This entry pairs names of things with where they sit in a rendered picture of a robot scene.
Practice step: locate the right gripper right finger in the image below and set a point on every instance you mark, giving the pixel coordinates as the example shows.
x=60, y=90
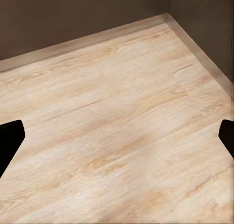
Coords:
x=226, y=135

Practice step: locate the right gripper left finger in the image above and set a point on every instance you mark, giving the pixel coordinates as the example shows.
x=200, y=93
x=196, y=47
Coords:
x=12, y=135

